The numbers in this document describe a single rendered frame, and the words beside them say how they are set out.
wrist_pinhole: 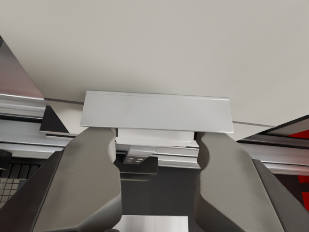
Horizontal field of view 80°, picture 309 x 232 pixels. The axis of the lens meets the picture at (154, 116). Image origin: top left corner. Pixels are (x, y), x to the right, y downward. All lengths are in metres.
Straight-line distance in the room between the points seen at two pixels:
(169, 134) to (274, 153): 0.50
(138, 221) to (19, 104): 0.18
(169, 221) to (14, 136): 0.39
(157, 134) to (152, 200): 0.57
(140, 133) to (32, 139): 0.35
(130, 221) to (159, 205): 0.53
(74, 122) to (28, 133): 0.33
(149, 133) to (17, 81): 0.15
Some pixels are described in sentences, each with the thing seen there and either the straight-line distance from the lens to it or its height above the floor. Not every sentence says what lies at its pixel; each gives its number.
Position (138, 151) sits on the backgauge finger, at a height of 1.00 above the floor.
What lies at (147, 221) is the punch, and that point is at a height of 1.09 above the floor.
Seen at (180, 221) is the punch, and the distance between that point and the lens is 0.24.
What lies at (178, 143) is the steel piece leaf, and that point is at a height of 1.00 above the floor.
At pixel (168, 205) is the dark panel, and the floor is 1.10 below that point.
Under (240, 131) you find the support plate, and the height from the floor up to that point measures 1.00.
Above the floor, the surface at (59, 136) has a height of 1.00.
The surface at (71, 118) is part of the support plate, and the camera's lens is 0.17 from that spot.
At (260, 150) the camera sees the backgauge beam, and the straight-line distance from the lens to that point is 0.62.
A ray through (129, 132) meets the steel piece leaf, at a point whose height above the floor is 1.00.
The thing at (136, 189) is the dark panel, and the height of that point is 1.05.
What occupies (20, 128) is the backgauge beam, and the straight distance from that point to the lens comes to 0.51.
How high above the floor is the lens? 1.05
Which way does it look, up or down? 22 degrees down
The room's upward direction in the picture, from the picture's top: 178 degrees counter-clockwise
